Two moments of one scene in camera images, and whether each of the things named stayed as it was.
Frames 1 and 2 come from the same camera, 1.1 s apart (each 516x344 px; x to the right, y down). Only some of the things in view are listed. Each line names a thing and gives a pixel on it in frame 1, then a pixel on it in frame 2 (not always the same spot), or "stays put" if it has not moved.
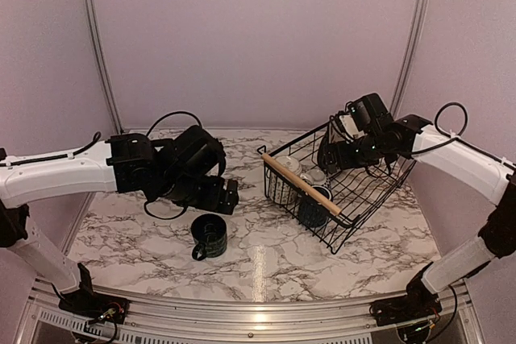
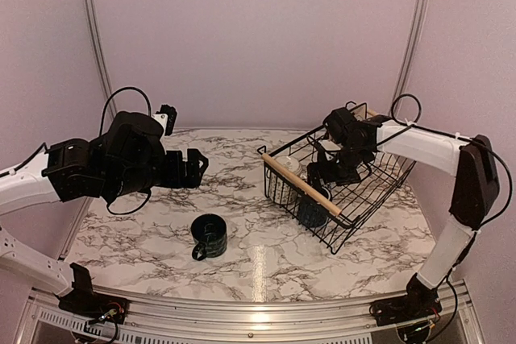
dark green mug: (210, 234) stays put
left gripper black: (214, 201) → (192, 179)
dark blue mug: (312, 213) stays put
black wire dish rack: (332, 206) stays put
